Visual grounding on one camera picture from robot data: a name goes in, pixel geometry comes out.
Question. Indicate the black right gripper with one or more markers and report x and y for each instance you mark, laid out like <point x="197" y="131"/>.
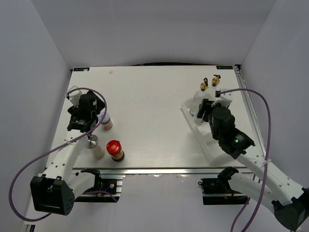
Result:
<point x="206" y="106"/>

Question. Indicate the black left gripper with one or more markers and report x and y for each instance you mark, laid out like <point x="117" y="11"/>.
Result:
<point x="73" y="110"/>

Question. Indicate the clear round glass oil bottle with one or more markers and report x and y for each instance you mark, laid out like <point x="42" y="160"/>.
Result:
<point x="198" y="97"/>

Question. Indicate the square glass bottle gold spout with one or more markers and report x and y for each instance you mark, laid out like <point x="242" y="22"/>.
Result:
<point x="214" y="83"/>

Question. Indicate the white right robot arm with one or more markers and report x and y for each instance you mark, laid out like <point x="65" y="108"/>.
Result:
<point x="286" y="199"/>

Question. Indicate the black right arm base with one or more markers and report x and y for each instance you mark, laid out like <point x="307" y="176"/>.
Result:
<point x="217" y="191"/>

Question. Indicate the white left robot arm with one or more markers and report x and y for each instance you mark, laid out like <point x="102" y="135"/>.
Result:
<point x="55" y="191"/>

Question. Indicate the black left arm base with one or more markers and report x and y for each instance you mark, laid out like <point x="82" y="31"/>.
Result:
<point x="103" y="191"/>

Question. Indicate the small jar with white lid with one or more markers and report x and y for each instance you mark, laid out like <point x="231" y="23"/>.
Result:
<point x="107" y="124"/>

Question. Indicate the silver cone cap grinder bottle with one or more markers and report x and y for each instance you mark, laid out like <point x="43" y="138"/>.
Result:
<point x="94" y="146"/>

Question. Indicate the red cap sauce jar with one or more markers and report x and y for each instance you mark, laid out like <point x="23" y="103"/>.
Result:
<point x="114" y="148"/>

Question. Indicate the white plastic organizer tray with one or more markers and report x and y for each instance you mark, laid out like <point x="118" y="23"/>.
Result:
<point x="213" y="154"/>

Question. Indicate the blue sticker on left corner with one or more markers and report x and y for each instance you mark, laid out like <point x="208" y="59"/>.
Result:
<point x="81" y="69"/>

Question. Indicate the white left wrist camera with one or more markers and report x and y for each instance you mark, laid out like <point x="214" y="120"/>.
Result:
<point x="73" y="95"/>

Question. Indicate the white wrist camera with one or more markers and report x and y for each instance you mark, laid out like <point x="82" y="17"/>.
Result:
<point x="73" y="95"/>
<point x="222" y="99"/>

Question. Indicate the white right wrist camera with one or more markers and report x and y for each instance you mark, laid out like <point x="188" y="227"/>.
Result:
<point x="222" y="99"/>

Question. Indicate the aluminium table right rail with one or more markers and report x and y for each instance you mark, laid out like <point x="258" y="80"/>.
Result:
<point x="249" y="105"/>

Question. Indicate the aluminium table rail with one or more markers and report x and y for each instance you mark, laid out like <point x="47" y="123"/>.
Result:
<point x="249" y="105"/>
<point x="158" y="171"/>

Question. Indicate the aluminium table front rail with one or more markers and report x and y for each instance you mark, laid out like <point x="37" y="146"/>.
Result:
<point x="158" y="171"/>

